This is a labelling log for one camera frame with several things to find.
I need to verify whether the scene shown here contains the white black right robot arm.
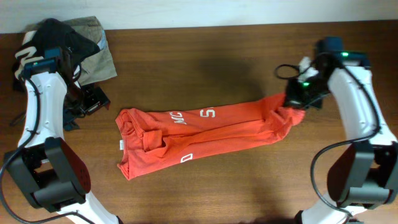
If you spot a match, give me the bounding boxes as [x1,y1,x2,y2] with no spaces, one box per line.
[285,51,397,224]

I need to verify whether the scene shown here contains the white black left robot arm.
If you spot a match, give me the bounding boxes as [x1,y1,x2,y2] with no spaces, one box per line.
[1,47,121,223]

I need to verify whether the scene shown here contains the red orange t-shirt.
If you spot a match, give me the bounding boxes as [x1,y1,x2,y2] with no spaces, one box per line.
[116,93,305,180]

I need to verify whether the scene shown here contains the khaki folded garment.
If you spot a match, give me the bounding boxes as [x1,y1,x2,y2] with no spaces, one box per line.
[64,16,117,85]

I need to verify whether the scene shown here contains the black white striped garment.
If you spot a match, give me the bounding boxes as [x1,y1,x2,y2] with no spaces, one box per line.
[12,18,100,78]

